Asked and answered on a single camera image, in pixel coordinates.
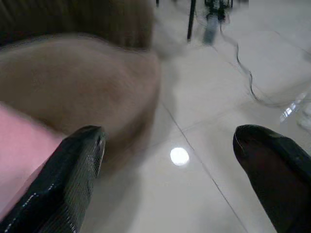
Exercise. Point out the brown sofa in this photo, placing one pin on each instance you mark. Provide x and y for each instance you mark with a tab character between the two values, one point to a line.
73	80

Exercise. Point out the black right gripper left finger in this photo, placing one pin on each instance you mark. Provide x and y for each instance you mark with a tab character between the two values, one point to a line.
60	184

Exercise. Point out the pink pillow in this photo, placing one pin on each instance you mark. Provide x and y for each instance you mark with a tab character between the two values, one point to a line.
19	145

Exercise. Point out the black metal pole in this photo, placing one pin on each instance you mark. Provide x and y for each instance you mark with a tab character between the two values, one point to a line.
191	19

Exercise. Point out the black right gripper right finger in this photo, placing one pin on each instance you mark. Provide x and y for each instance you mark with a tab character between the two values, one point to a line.
279	184

